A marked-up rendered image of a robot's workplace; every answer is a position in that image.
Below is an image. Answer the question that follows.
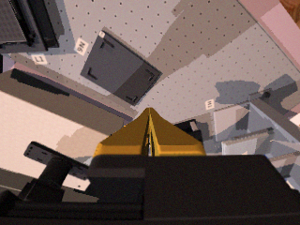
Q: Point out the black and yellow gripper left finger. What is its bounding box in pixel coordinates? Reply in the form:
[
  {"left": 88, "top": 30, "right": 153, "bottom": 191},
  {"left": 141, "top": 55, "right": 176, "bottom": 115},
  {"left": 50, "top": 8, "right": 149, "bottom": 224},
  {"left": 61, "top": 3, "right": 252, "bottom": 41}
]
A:
[{"left": 92, "top": 108, "right": 150, "bottom": 158}]

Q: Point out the grey microplate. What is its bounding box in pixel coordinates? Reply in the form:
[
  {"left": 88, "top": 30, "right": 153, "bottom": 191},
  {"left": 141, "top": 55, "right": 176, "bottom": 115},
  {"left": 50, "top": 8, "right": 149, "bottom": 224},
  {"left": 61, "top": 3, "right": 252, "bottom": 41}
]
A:
[{"left": 0, "top": 0, "right": 34, "bottom": 45}]

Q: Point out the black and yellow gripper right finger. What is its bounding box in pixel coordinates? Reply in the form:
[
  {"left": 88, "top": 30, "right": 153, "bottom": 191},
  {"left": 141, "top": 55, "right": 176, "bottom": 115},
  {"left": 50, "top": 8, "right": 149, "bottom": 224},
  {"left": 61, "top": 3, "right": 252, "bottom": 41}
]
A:
[{"left": 150, "top": 107, "right": 207, "bottom": 156}]

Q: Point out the grey rack with shelves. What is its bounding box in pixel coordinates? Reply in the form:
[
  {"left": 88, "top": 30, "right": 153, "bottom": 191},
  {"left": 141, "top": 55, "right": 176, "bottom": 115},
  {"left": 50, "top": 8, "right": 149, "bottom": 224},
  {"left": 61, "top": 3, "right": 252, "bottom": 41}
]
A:
[{"left": 214, "top": 98, "right": 300, "bottom": 192}]

